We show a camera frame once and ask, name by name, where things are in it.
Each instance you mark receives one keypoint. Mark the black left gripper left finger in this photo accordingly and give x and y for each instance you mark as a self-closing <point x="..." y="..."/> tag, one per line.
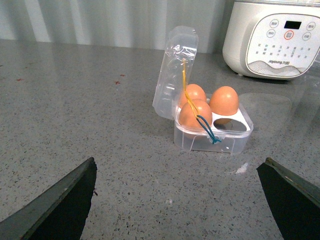
<point x="59" y="213"/>

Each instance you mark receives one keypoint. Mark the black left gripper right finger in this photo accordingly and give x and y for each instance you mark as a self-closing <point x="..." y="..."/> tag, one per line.
<point x="294" y="202"/>

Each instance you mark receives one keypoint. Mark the clear plastic egg box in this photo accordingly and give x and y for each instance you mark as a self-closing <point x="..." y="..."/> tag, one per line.
<point x="225" y="134"/>

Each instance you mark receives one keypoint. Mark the brown egg back right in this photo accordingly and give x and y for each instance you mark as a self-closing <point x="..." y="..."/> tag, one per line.
<point x="224" y="101"/>

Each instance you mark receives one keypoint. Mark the brown egg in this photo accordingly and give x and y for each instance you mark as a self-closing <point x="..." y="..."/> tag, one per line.
<point x="194" y="91"/>
<point x="188" y="121"/>
<point x="224" y="101"/>

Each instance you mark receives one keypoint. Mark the brown egg front left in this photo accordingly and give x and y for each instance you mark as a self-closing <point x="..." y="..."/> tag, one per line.
<point x="188" y="121"/>

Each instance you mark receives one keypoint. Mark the brown egg back left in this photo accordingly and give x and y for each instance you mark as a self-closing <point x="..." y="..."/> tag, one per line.
<point x="194" y="91"/>

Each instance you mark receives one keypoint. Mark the white blender machine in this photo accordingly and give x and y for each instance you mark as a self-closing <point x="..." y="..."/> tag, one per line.
<point x="272" y="39"/>

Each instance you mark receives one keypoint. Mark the yellow rubber band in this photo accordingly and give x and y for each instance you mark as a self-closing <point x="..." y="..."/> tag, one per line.
<point x="184" y="83"/>

